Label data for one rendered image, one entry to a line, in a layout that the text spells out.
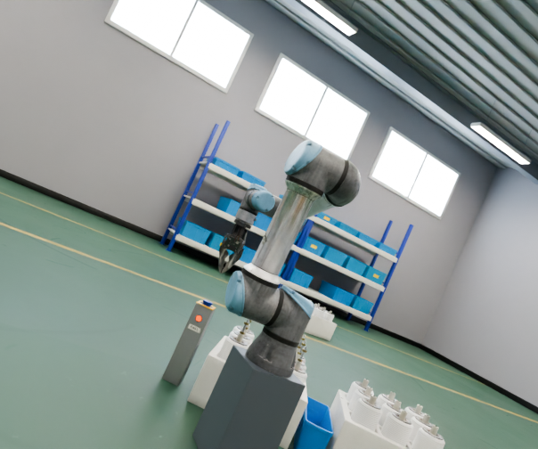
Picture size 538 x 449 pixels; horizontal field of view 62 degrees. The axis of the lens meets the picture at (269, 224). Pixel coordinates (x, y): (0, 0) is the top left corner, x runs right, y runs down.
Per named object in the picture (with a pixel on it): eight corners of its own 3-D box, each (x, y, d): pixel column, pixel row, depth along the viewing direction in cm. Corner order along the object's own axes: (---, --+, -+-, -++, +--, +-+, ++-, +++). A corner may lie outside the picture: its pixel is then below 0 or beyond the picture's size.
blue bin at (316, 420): (320, 467, 154) (334, 434, 155) (290, 452, 156) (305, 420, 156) (317, 433, 184) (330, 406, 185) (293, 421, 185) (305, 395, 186)
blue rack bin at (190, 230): (173, 229, 652) (179, 216, 653) (196, 240, 668) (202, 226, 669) (180, 234, 607) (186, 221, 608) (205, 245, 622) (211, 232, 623)
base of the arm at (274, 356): (299, 382, 129) (313, 350, 129) (256, 368, 123) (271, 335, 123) (279, 361, 143) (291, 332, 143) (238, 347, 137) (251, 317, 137)
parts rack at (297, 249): (369, 331, 744) (415, 225, 752) (166, 249, 597) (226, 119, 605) (347, 319, 803) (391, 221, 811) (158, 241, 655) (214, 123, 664)
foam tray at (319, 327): (330, 341, 449) (337, 324, 450) (299, 330, 432) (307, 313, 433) (310, 327, 484) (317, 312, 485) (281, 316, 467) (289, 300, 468)
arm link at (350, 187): (382, 170, 131) (302, 209, 174) (353, 153, 127) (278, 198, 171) (374, 205, 127) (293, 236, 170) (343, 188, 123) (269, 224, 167)
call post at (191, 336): (177, 387, 167) (212, 310, 169) (160, 379, 168) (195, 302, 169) (182, 381, 174) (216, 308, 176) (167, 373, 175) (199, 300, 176)
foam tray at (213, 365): (287, 450, 155) (308, 402, 156) (186, 401, 159) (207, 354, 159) (288, 412, 194) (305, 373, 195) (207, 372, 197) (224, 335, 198)
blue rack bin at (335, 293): (316, 290, 757) (321, 280, 758) (334, 298, 771) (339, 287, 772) (331, 299, 711) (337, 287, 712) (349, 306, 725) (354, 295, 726)
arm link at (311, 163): (270, 333, 126) (354, 159, 125) (223, 315, 122) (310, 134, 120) (259, 318, 138) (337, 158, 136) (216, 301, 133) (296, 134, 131)
